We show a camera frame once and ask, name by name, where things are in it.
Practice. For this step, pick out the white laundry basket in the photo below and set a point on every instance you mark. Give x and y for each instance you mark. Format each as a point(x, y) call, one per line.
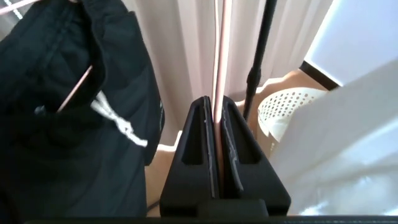
point(280, 105)

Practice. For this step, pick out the white garment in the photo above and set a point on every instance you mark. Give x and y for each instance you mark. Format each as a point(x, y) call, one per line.
point(342, 140)

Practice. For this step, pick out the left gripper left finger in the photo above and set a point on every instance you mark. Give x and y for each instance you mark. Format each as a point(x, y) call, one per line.
point(186, 180)

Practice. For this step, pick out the pink clothes hanger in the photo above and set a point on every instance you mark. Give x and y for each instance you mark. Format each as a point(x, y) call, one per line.
point(222, 62)
point(76, 87)

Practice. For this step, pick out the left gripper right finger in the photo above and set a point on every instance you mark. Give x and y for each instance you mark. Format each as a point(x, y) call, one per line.
point(261, 186)

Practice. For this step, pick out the black shorts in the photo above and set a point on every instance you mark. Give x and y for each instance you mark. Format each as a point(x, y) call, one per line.
point(62, 155)

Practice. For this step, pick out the black clothes rack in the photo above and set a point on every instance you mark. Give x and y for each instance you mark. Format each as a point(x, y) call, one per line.
point(261, 46)

